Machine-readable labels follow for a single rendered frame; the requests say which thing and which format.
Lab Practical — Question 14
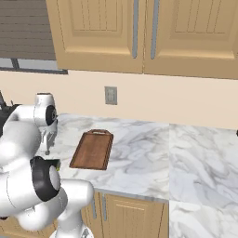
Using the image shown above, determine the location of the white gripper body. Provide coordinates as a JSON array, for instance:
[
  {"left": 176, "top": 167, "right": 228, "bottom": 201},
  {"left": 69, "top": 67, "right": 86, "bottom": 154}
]
[{"left": 39, "top": 126, "right": 59, "bottom": 151}]

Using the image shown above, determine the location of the green and yellow sponge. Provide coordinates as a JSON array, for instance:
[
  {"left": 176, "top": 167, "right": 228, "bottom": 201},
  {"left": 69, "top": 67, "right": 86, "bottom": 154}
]
[{"left": 46, "top": 158, "right": 61, "bottom": 172}]

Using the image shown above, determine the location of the brown wooden cutting board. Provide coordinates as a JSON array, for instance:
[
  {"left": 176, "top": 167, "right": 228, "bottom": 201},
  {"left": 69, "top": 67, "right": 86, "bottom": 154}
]
[{"left": 69, "top": 128, "right": 114, "bottom": 171}]

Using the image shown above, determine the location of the tan base cupboard door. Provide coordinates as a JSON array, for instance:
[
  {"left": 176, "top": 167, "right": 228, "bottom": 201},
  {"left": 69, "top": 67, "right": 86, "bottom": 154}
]
[
  {"left": 101, "top": 192, "right": 170, "bottom": 238},
  {"left": 80, "top": 190, "right": 104, "bottom": 238}
]

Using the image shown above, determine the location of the tan base cupboard front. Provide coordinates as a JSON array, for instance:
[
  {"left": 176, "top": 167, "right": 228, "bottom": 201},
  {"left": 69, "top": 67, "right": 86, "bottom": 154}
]
[{"left": 0, "top": 216, "right": 60, "bottom": 238}]

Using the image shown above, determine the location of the window with brown blind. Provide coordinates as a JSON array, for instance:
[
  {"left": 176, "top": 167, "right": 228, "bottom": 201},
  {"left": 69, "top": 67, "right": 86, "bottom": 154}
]
[{"left": 0, "top": 0, "right": 69, "bottom": 75}]

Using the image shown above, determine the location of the grey wall socket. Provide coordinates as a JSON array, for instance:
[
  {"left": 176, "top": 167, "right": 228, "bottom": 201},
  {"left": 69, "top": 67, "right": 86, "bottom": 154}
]
[{"left": 104, "top": 86, "right": 119, "bottom": 106}]

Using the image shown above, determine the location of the grey base cupboard handle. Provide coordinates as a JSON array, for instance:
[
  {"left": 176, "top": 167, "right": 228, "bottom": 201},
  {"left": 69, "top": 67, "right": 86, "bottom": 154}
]
[
  {"left": 101, "top": 193, "right": 109, "bottom": 222},
  {"left": 91, "top": 198, "right": 98, "bottom": 220}
]

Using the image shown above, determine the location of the tan wall cupboard door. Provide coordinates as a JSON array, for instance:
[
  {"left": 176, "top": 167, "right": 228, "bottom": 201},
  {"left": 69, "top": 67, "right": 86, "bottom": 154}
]
[
  {"left": 46, "top": 0, "right": 147, "bottom": 75},
  {"left": 143, "top": 0, "right": 238, "bottom": 80}
]

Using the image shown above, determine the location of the grey cupboard door handle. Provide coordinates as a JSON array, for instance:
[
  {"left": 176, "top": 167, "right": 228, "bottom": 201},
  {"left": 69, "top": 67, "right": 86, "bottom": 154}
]
[
  {"left": 132, "top": 0, "right": 139, "bottom": 60},
  {"left": 150, "top": 0, "right": 160, "bottom": 60}
]

